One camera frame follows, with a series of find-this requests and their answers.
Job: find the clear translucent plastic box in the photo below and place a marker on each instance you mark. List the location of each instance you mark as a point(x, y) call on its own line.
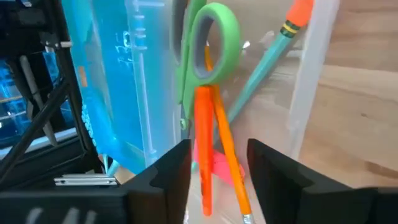
point(311, 93)

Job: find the black aluminium rig frame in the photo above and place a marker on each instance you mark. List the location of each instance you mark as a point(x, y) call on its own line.
point(71, 93)

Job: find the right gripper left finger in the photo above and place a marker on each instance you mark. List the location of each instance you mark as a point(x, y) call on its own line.
point(161, 193)

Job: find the pink eraser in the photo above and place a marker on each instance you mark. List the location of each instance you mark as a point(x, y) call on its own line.
point(222, 168)

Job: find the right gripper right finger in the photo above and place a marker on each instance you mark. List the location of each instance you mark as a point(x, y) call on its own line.
point(286, 193)

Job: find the teal pencil with orange eraser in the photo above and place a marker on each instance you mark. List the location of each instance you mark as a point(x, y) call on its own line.
point(264, 68)

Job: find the bright orange marker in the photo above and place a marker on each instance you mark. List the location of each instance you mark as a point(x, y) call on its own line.
point(203, 140)

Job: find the silver metal bracket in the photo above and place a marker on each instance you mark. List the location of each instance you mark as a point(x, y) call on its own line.
point(85, 180)

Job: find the translucent blue plastic bin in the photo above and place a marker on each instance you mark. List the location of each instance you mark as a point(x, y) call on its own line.
point(109, 77)

